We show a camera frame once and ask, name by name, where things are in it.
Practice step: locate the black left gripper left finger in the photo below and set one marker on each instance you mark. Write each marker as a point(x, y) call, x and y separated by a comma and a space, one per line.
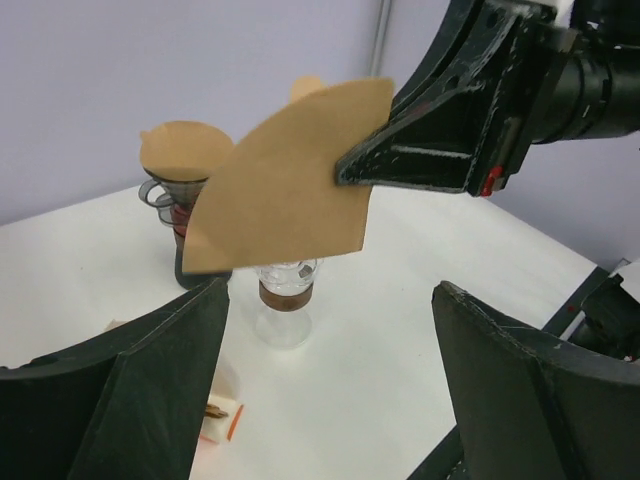
point(126, 404)

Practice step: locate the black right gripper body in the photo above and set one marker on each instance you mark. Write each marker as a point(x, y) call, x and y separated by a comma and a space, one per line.
point(522, 74)

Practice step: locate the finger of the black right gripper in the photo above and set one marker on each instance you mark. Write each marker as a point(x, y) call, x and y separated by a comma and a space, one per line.
point(431, 144)
point(454, 29)

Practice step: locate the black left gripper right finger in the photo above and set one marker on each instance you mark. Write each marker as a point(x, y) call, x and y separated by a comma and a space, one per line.
point(529, 405)

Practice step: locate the brown paper coffee filter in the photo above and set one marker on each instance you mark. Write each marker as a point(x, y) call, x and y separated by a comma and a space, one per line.
point(183, 151)

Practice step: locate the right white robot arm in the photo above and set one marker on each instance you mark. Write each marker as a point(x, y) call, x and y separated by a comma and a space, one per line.
point(597, 95)

